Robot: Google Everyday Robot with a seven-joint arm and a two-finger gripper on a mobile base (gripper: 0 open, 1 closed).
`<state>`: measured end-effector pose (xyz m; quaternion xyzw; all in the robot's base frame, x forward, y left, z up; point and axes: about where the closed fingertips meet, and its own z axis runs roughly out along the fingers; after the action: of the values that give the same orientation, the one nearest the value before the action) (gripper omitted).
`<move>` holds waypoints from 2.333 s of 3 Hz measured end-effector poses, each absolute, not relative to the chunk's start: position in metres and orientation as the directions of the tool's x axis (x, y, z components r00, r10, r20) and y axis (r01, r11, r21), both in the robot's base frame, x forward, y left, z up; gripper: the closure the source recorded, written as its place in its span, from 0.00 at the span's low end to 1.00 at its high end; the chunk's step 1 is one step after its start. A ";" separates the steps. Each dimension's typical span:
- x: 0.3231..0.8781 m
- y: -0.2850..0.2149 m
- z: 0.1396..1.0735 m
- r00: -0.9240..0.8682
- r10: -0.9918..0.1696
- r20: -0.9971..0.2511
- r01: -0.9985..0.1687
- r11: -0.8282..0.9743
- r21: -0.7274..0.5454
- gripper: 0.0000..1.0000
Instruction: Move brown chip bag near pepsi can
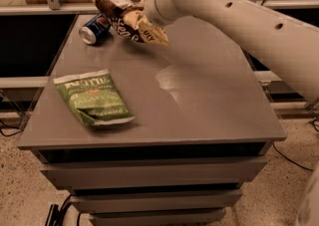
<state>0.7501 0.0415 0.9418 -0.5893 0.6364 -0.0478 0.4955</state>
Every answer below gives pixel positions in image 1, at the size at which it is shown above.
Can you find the green jalapeno chip bag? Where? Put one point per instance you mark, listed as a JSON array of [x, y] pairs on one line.
[[93, 98]]

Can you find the blue pepsi can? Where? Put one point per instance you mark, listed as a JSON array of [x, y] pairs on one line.
[[96, 30]]

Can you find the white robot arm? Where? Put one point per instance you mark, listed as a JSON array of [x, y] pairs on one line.
[[285, 45]]

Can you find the brown chip bag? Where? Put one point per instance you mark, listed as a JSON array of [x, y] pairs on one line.
[[129, 21]]

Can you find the grey drawer cabinet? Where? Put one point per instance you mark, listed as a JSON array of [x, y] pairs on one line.
[[201, 128]]

